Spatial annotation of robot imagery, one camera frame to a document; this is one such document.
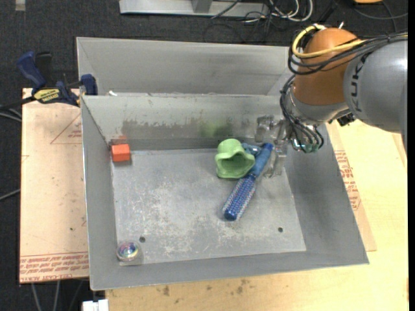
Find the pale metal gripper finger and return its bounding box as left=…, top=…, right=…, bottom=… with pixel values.
left=275, top=146, right=289, bottom=176
left=263, top=150, right=277, bottom=179

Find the small teal blue object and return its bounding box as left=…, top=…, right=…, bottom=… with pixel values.
left=241, top=143, right=262, bottom=157

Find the blue hairbrush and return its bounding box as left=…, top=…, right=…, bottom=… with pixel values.
left=222, top=143, right=275, bottom=222

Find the green soft cup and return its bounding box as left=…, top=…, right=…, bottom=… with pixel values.
left=215, top=138, right=257, bottom=179

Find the grey metal bin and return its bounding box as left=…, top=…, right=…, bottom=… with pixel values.
left=76, top=36, right=370, bottom=292

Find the orange block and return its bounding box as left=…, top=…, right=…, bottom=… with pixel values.
left=110, top=143, right=132, bottom=163

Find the iridescent shiny ball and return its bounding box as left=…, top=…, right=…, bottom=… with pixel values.
left=115, top=240, right=141, bottom=262

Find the brown cardboard board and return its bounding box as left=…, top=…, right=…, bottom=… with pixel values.
left=19, top=87, right=377, bottom=284

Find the black cylinder on white bracket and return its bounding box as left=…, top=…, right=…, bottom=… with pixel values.
left=336, top=111, right=356, bottom=127

